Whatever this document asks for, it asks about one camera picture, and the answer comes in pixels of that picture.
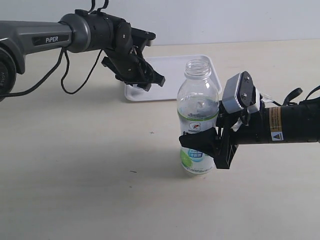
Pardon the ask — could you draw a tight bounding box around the white rectangular tray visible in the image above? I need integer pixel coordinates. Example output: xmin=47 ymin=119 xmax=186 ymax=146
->
xmin=124 ymin=54 xmax=222 ymax=102

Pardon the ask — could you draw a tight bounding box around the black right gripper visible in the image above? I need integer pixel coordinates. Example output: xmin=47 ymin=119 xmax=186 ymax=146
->
xmin=178 ymin=101 xmax=270 ymax=170

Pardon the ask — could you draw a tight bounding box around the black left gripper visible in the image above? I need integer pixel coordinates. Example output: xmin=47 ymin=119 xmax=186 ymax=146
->
xmin=101 ymin=14 xmax=166 ymax=92

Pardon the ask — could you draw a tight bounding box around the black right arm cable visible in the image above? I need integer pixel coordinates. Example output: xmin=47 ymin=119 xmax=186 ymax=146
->
xmin=271 ymin=84 xmax=320 ymax=107

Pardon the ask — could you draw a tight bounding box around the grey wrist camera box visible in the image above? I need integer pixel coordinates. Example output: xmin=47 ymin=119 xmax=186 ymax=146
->
xmin=220 ymin=71 xmax=273 ymax=127

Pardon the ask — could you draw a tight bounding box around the clear plastic water bottle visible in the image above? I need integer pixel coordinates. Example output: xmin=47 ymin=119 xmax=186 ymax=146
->
xmin=176 ymin=58 xmax=219 ymax=175

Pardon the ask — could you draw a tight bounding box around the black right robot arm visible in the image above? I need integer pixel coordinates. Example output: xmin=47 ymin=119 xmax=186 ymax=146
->
xmin=179 ymin=97 xmax=320 ymax=169

